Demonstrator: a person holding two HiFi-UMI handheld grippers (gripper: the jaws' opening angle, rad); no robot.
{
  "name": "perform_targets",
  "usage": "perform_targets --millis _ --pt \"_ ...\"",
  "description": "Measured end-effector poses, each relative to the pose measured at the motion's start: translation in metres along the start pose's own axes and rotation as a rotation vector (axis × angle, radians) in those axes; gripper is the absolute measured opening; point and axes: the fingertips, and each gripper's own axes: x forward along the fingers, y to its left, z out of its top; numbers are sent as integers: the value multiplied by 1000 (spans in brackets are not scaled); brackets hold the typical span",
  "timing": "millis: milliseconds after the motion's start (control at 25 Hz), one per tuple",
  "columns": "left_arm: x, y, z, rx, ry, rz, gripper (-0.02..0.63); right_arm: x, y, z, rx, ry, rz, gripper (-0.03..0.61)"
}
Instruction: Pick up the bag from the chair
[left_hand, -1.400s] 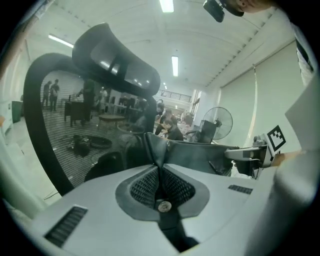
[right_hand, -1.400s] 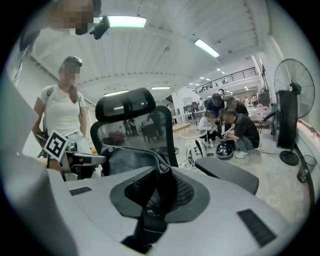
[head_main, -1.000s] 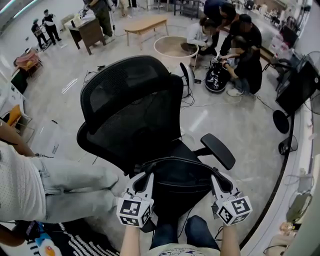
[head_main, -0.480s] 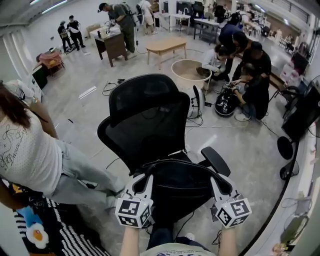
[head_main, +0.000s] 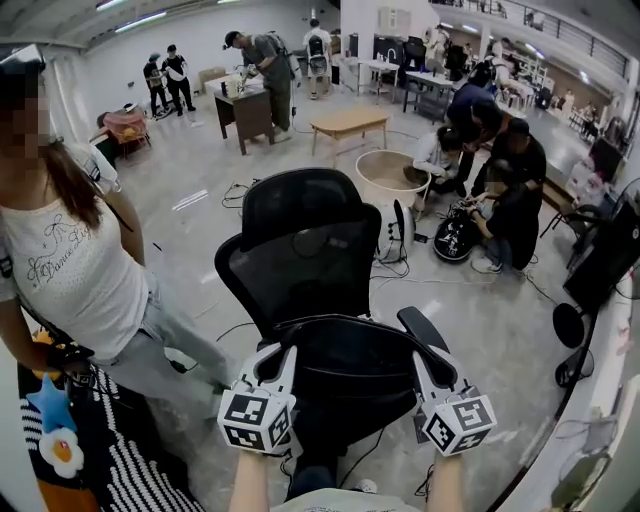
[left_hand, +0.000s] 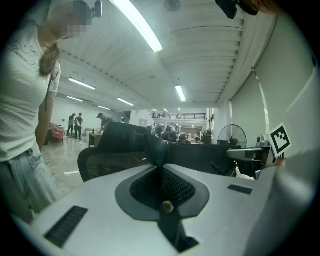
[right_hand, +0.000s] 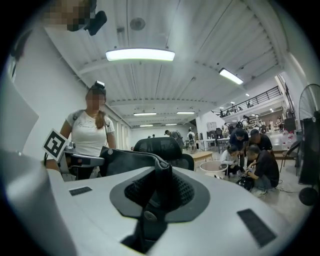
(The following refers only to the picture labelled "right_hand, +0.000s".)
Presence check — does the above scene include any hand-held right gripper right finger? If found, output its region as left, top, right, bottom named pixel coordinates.
left=171, top=172, right=196, bottom=210

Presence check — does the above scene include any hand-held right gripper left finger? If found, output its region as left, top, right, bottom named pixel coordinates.
left=124, top=174, right=158, bottom=209

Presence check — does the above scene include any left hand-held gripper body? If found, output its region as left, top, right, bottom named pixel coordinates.
left=41, top=128, right=105, bottom=182

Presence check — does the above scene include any black mesh office chair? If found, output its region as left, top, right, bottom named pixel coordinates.
left=133, top=136, right=196, bottom=172

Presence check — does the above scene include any person's left forearm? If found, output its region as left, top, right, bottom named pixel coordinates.
left=45, top=159, right=62, bottom=173

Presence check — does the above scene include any black bag on floor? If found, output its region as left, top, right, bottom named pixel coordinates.
left=235, top=174, right=255, bottom=191

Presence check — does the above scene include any dark metal chair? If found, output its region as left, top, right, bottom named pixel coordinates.
left=279, top=140, right=302, bottom=174

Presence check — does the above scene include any white round tub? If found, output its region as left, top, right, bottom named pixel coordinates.
left=199, top=160, right=229, bottom=176

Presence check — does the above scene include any low wooden table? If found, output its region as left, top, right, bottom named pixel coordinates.
left=192, top=151, right=214, bottom=162

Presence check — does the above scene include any black metal balcony railing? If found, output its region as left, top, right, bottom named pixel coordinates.
left=211, top=85, right=281, bottom=118

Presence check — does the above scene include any large clear water bottle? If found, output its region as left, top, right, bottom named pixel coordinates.
left=287, top=130, right=297, bottom=150

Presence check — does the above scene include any tall black panel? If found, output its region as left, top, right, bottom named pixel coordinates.
left=298, top=117, right=320, bottom=186

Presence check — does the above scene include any round ceiling smoke detector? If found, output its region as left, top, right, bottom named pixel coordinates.
left=129, top=17, right=147, bottom=32

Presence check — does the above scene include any black standing fan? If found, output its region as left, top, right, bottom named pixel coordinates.
left=298, top=83, right=320, bottom=207

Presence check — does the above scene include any person's head camera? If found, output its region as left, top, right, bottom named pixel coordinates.
left=90, top=80, right=107, bottom=95
left=83, top=0, right=108, bottom=36

